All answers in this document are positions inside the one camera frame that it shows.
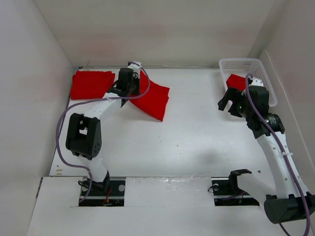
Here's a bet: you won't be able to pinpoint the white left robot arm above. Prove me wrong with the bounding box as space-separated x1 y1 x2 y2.
65 65 141 195

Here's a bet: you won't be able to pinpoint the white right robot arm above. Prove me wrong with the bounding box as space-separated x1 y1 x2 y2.
218 86 315 226

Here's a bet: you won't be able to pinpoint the red t-shirts in basket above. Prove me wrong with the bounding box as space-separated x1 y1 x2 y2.
226 74 246 91

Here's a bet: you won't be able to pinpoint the folded red t-shirt stack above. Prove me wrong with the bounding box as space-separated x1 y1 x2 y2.
70 71 115 100

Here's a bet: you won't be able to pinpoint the white plastic basket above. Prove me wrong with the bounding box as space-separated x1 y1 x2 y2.
219 58 278 107

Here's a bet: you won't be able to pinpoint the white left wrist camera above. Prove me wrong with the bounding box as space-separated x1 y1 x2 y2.
127 61 142 79

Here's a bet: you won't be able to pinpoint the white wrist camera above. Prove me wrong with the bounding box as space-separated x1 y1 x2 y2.
127 61 142 79
248 77 264 87

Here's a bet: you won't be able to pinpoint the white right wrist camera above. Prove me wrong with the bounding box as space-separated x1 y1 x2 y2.
248 77 264 87

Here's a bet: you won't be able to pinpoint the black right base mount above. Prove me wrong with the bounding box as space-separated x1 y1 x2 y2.
208 169 259 207

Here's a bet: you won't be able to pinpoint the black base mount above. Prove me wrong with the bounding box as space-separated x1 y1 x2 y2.
208 169 259 207
79 177 126 207

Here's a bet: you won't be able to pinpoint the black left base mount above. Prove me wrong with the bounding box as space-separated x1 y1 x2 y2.
79 177 126 207

